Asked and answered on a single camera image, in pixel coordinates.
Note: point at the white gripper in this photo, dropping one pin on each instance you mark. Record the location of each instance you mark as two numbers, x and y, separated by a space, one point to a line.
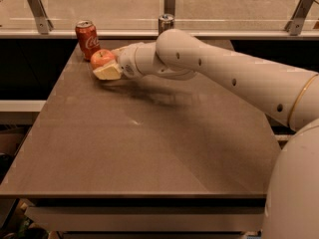
127 64

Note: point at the red apple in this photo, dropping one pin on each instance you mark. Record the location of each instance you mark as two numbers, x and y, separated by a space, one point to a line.
101 57

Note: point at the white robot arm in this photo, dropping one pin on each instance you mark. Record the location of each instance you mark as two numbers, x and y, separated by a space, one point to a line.
287 94

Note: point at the red coke can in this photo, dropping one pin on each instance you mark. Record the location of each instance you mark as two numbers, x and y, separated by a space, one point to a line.
88 40

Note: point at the silver blue energy drink can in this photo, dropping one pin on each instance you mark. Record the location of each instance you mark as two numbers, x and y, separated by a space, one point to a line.
166 22

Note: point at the left metal bracket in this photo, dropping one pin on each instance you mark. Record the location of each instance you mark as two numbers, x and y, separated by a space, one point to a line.
43 23

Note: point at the metal bracket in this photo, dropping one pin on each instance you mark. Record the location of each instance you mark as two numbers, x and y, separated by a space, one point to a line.
295 25
169 7
43 23

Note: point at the middle metal bracket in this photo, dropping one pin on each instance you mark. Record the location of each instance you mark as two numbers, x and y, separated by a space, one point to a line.
169 7

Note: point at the right metal bracket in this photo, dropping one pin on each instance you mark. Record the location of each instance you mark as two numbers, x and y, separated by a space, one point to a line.
295 25

